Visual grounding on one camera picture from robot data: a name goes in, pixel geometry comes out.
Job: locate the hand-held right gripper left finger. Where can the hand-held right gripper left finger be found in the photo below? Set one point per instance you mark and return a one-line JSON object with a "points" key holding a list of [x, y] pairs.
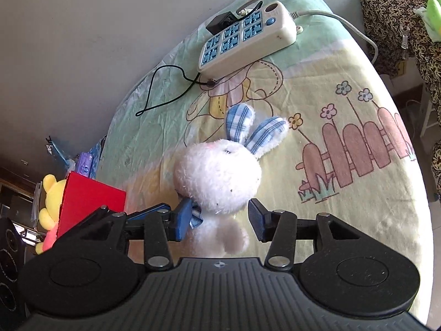
{"points": [[182, 220]]}

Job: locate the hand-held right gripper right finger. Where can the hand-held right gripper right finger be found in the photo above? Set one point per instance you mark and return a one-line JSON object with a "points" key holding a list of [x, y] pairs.
{"points": [[258, 220]]}

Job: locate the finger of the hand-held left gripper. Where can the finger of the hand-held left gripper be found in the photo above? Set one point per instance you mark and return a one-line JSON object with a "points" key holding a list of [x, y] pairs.
{"points": [[151, 211]]}

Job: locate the white plush rabbit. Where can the white plush rabbit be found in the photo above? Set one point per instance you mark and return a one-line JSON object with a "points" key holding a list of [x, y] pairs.
{"points": [[217, 179]]}

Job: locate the red cardboard box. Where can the red cardboard box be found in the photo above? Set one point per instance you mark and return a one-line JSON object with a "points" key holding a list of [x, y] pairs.
{"points": [[89, 196]]}

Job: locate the yellow plush bear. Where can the yellow plush bear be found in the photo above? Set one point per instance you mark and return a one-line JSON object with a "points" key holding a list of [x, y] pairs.
{"points": [[51, 193]]}

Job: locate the purple packet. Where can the purple packet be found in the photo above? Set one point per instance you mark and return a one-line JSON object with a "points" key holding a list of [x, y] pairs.
{"points": [[88, 165]]}

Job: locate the printed pastel tablecloth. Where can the printed pastel tablecloth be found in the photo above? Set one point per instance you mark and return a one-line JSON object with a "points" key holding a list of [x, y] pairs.
{"points": [[344, 231]]}

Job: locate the dark wooden shelf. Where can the dark wooden shelf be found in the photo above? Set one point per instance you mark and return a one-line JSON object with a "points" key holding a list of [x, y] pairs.
{"points": [[13, 193]]}

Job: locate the black speaker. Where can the black speaker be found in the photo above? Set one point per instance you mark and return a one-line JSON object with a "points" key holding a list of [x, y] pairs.
{"points": [[10, 248]]}

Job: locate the white power strip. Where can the white power strip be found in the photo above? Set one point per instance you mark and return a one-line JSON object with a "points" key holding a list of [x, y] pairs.
{"points": [[241, 51]]}

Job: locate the black power adapter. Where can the black power adapter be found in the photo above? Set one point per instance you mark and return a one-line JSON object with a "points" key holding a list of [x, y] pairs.
{"points": [[222, 24]]}

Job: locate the brown patterned sofa cover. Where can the brown patterned sofa cover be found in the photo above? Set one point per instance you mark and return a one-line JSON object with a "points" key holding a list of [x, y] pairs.
{"points": [[386, 7]]}

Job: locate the small green frog plush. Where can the small green frog plush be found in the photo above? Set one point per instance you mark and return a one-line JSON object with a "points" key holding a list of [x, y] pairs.
{"points": [[434, 13]]}

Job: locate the white stool frame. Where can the white stool frame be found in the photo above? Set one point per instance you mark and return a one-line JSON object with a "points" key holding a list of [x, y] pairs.
{"points": [[427, 110]]}

